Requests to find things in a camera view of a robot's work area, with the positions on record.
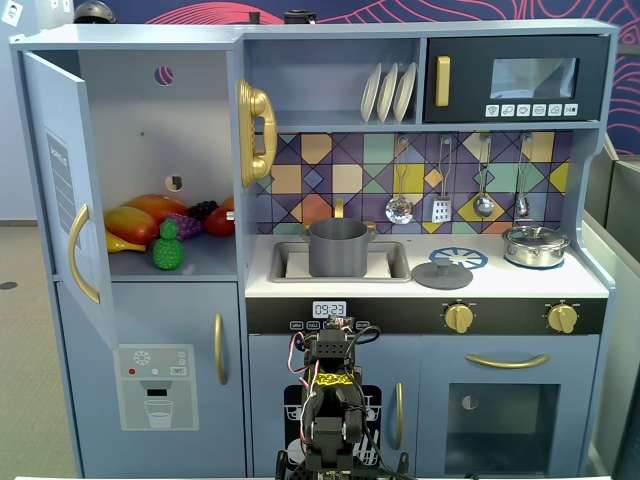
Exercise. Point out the small black object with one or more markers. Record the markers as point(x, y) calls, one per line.
point(254, 18)

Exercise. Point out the gold toy telephone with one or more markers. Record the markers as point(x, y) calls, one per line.
point(255, 110)

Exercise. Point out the steel slotted spatula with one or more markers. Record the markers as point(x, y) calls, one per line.
point(441, 210)

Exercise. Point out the steel skimmer spoon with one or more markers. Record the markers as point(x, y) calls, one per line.
point(399, 210)

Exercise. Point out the white toy plate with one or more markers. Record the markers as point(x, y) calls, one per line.
point(404, 92)
point(370, 95)
point(386, 95)

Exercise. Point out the black floor disc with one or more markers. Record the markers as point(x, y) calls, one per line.
point(7, 285)

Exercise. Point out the steel ladle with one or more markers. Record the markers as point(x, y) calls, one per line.
point(483, 206)

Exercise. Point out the orange toy fruit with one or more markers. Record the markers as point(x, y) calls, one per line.
point(229, 202)

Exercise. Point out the gray pot lid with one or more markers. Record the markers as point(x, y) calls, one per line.
point(442, 279)

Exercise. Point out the yellow toy banana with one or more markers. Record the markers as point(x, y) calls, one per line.
point(120, 245)

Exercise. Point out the gray toy sink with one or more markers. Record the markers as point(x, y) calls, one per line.
point(395, 260)

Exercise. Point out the purple toy grapes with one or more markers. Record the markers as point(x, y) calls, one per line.
point(190, 227)

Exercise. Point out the black toy microwave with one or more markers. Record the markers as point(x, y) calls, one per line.
point(470, 85)

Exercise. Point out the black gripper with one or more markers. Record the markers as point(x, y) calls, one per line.
point(334, 329)

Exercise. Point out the gold stove knob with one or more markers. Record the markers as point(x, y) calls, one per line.
point(562, 317)
point(459, 317)

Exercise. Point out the gold toy faucet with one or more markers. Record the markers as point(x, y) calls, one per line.
point(339, 207)

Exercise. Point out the black helmet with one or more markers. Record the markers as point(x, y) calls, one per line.
point(95, 12)

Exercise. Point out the blue lower fridge door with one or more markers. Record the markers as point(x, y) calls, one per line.
point(165, 320)

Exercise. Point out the paper photo on wall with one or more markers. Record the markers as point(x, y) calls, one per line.
point(13, 14)

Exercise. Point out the small red yellow toy mango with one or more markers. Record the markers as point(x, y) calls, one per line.
point(130, 225)

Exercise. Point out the steel pot with lid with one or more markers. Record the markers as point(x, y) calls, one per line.
point(535, 250)

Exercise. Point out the large red yellow toy mango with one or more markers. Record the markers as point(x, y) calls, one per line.
point(155, 205)

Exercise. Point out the blue wooden toy kitchen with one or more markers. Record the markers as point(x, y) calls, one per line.
point(150, 37)

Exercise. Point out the small steel spoon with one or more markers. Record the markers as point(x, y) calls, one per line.
point(522, 206)

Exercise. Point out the gray plastic pot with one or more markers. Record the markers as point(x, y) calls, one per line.
point(337, 250)

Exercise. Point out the blue upper cabinet door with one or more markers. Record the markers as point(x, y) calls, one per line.
point(40, 100)

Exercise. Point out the black cylindrical object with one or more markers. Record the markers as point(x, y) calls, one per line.
point(299, 17)

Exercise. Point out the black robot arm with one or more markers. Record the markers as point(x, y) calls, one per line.
point(330, 435)

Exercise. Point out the blue oven door with window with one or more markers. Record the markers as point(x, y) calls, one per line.
point(435, 425)

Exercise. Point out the red toy apple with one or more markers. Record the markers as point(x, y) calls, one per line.
point(217, 222)

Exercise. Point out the dark toy grapes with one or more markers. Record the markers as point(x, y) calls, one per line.
point(202, 210)

